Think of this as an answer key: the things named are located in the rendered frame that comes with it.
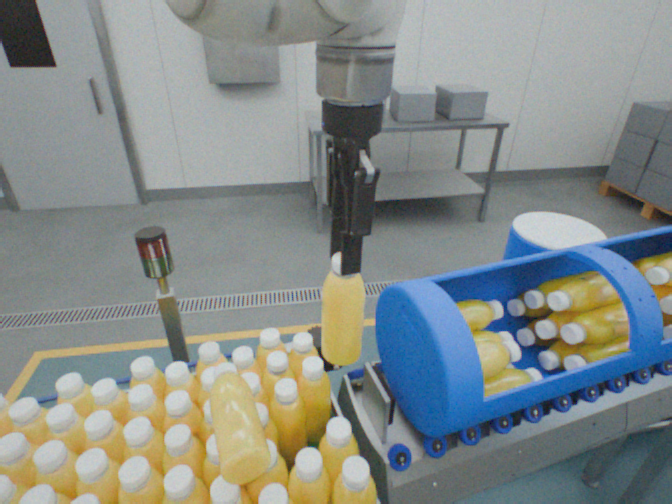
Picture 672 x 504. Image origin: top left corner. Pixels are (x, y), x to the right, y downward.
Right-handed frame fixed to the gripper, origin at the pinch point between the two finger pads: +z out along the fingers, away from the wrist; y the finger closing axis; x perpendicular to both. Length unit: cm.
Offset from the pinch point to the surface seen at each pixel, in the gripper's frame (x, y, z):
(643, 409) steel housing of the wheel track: -71, -12, 49
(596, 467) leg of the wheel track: -113, 6, 123
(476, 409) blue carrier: -19.0, -13.6, 26.7
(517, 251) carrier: -79, 41, 39
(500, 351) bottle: -29.0, -6.2, 23.9
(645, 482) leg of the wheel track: -113, -8, 110
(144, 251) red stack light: 31.8, 33.7, 15.0
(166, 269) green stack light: 28.3, 33.7, 20.3
